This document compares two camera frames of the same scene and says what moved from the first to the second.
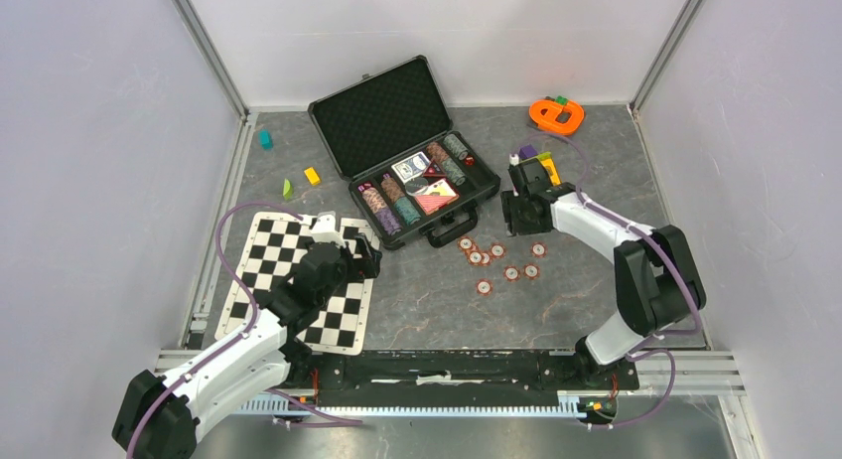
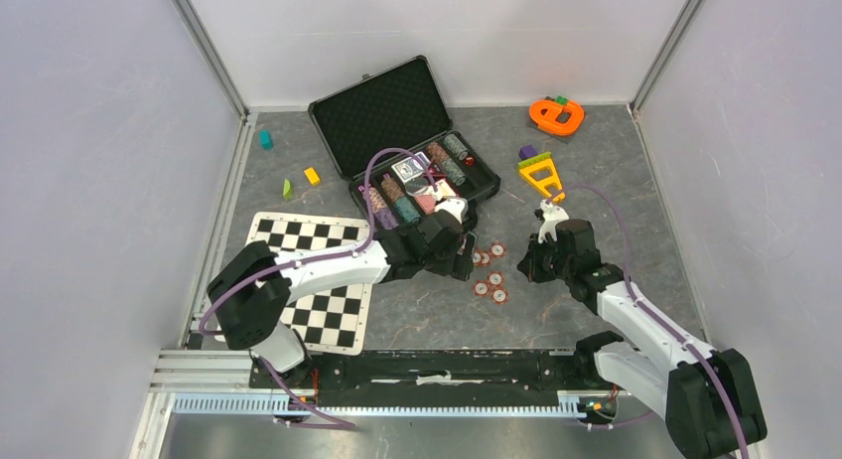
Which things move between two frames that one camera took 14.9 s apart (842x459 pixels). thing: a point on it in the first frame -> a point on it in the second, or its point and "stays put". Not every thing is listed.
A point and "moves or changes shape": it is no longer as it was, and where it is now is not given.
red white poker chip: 531,271 moves or changes shape
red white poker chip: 511,273 -> 480,288
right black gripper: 510,200 -> 529,263
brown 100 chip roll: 391,187 stays put
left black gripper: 367,264 -> 462,266
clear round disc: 416,186 stays put
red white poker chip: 497,250 stays put
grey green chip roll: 455,146 stays put
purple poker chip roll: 389,222 stays put
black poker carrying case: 388,133 stays put
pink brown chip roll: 371,197 stays put
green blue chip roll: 454,172 stays put
